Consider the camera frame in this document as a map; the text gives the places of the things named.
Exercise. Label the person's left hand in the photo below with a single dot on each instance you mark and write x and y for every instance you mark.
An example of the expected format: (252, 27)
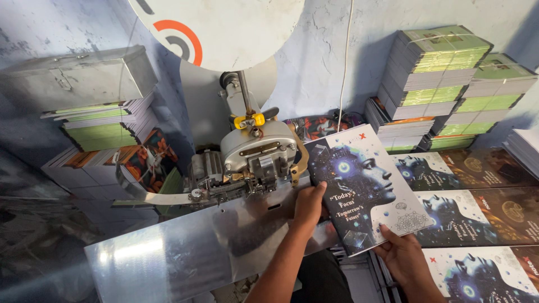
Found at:
(306, 208)

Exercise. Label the person's right hand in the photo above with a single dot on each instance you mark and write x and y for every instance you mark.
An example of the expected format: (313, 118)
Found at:
(404, 259)

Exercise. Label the notebook with blue face cover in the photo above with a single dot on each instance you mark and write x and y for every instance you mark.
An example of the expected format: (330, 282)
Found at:
(366, 185)

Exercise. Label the stack of grey edged notebooks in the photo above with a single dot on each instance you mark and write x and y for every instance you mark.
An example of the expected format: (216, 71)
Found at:
(370, 280)

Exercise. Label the person's black trousers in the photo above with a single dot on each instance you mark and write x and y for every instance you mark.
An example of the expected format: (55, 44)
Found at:
(322, 280)

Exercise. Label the pile of open printed notebooks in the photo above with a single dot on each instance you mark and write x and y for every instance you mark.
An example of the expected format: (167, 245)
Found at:
(471, 168)
(484, 277)
(480, 214)

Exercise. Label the floral cover notebook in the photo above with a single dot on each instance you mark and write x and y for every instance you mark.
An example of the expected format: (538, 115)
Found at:
(320, 126)

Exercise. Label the yellow clip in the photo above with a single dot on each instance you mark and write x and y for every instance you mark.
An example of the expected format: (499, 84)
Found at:
(241, 122)

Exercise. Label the stack of orange cover notebooks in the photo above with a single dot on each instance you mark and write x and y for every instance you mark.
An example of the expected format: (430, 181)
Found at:
(400, 130)

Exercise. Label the shiny sheet metal work plate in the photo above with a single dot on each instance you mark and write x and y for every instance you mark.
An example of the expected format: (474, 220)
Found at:
(168, 252)

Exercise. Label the grey metal machine column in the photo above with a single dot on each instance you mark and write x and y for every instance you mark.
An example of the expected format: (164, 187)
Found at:
(200, 101)

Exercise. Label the curved metal strip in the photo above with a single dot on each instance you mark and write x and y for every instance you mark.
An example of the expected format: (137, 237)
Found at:
(143, 195)

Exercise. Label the stack of white paper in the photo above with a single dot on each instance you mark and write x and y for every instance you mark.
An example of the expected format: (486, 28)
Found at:
(524, 147)

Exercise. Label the low tied bundle green notebooks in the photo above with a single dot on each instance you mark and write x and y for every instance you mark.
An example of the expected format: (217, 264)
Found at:
(492, 96)

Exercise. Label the white disc with orange arc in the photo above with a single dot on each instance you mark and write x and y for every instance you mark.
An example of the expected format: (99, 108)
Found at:
(227, 33)

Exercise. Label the tall tied bundle green notebooks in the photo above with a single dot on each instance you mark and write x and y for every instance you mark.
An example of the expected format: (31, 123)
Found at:
(438, 67)

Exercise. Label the stack of floral cover notebooks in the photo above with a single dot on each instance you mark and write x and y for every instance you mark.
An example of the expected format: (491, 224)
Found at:
(97, 168)

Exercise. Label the stack of green edged notebooks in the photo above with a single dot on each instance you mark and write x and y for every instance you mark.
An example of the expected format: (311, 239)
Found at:
(101, 130)

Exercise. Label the grey metal box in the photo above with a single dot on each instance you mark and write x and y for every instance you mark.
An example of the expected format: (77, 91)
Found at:
(80, 80)

